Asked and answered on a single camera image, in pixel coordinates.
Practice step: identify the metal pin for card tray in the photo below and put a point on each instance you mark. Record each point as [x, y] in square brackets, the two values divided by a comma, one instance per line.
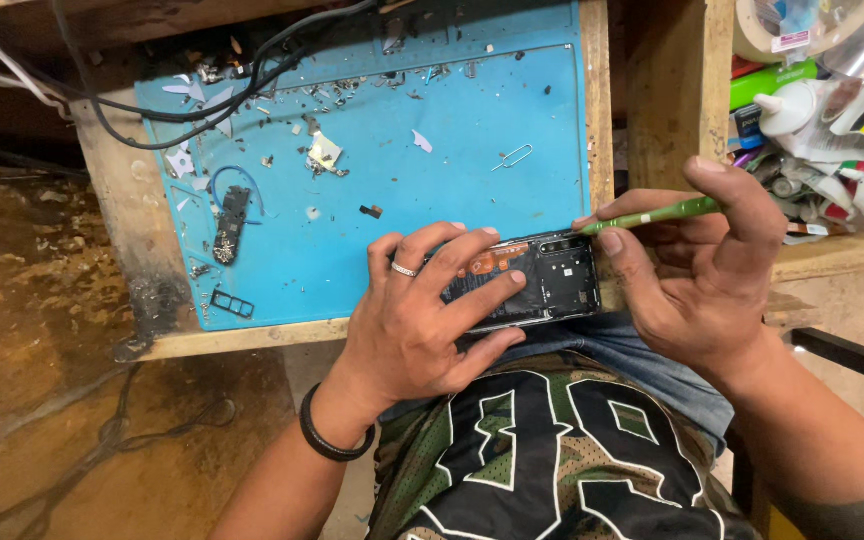
[514, 156]

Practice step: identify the black wristband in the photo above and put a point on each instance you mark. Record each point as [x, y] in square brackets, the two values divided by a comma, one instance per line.
[327, 442]

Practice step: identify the scattered screws and metal bits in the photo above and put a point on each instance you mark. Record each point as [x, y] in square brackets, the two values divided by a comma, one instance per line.
[327, 94]

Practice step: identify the blue jeans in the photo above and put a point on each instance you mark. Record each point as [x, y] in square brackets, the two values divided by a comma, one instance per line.
[649, 360]

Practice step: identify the blue silicone repair mat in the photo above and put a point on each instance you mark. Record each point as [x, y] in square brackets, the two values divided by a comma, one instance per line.
[432, 97]

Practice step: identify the black metal frame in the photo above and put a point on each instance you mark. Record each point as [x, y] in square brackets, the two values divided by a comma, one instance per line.
[852, 360]

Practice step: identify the black card tray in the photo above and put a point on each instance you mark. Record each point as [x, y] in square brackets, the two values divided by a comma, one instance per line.
[232, 304]

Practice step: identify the white paper scrap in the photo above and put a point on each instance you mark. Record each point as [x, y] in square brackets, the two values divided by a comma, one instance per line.
[421, 141]

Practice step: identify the person's right hand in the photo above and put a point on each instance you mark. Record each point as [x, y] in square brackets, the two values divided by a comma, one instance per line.
[709, 292]

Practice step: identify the black circuit board part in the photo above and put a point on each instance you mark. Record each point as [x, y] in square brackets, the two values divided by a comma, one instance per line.
[231, 221]

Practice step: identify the green pry tool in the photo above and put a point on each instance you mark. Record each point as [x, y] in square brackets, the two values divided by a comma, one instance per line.
[657, 214]

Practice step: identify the wooden post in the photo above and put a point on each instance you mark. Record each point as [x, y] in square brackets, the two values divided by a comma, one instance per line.
[679, 82]

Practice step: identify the camouflage jersey shirt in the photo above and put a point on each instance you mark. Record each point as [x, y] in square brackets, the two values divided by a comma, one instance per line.
[552, 457]

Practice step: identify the person's left hand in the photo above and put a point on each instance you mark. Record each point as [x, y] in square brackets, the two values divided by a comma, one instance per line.
[394, 337]

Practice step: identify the bent metal shield piece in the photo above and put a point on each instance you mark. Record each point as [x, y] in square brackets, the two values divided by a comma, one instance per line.
[323, 152]

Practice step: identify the black smartphone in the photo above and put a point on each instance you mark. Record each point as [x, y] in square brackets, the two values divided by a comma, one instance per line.
[559, 281]

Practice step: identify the small black phone part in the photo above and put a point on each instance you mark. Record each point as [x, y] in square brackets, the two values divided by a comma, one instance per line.
[371, 211]

